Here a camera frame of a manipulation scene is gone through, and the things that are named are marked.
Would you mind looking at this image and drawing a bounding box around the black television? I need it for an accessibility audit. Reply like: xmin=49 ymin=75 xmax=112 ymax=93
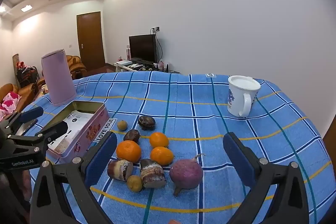
xmin=129 ymin=34 xmax=157 ymax=63

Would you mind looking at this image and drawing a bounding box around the sweet potato slice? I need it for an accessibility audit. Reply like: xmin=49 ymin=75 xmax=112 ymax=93
xmin=107 ymin=159 xmax=134 ymax=182

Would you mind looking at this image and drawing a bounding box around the brown leather sofa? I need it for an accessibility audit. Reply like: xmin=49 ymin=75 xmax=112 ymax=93
xmin=0 ymin=83 xmax=36 ymax=111

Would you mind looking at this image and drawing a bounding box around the white printed mug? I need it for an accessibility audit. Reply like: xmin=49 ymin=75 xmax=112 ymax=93
xmin=227 ymin=75 xmax=261 ymax=118

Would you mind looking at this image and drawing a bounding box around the pink floral cushion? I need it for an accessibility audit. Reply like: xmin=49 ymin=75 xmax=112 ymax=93
xmin=0 ymin=91 xmax=21 ymax=119

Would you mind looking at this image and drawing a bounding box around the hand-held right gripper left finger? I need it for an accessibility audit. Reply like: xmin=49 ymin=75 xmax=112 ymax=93
xmin=29 ymin=132 xmax=118 ymax=224

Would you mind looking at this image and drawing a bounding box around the lavender electric kettle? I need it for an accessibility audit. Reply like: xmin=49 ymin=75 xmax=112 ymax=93
xmin=41 ymin=49 xmax=76 ymax=105

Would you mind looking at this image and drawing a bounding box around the large orange mandarin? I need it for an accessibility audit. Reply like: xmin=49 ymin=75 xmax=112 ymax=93
xmin=116 ymin=140 xmax=142 ymax=164

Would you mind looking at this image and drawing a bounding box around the pink tin box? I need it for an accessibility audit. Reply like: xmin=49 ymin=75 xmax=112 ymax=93
xmin=46 ymin=101 xmax=110 ymax=164

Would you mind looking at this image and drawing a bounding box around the brown wooden panel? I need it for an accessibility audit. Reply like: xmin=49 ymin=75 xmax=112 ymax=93
xmin=322 ymin=130 xmax=336 ymax=161

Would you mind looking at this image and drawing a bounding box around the cut sweet potato piece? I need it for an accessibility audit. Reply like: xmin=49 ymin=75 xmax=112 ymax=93
xmin=140 ymin=159 xmax=168 ymax=189

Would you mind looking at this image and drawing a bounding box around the black power cable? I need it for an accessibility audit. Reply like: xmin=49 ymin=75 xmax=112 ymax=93
xmin=154 ymin=30 xmax=165 ymax=63

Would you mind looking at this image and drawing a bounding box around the blue checked tablecloth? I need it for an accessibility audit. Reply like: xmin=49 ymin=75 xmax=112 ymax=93
xmin=8 ymin=72 xmax=332 ymax=224

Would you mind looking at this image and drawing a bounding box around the brown wooden door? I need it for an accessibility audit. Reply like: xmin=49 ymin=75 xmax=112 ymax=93
xmin=76 ymin=11 xmax=105 ymax=71

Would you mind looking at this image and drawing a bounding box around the dark brown passion fruit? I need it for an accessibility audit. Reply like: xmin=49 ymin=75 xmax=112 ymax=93
xmin=138 ymin=116 xmax=156 ymax=131
xmin=123 ymin=129 xmax=141 ymax=143

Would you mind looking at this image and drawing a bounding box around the purple sweet potato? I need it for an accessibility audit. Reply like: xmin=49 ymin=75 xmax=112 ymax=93
xmin=169 ymin=153 xmax=206 ymax=196

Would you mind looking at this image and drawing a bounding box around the small orange mandarin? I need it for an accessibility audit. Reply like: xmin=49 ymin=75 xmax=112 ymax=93
xmin=149 ymin=132 xmax=169 ymax=149
xmin=150 ymin=147 xmax=174 ymax=166

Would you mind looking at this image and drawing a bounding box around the brown leather armchair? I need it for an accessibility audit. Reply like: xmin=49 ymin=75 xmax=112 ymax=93
xmin=66 ymin=55 xmax=87 ymax=76

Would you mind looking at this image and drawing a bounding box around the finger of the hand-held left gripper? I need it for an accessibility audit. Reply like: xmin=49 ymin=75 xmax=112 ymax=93
xmin=0 ymin=106 xmax=44 ymax=135
xmin=7 ymin=120 xmax=69 ymax=152

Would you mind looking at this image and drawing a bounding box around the low television stand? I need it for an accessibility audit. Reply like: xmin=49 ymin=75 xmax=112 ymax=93
xmin=113 ymin=60 xmax=180 ymax=74

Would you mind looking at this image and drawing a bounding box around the yellowish tan longan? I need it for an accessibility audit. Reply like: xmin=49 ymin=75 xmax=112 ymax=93
xmin=127 ymin=175 xmax=143 ymax=193

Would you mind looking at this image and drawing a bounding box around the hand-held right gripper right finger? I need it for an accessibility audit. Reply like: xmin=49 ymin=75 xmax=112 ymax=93
xmin=223 ymin=132 xmax=310 ymax=224

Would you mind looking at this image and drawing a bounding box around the printed paper leaflet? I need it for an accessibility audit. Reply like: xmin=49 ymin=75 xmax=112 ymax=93
xmin=49 ymin=110 xmax=93 ymax=155

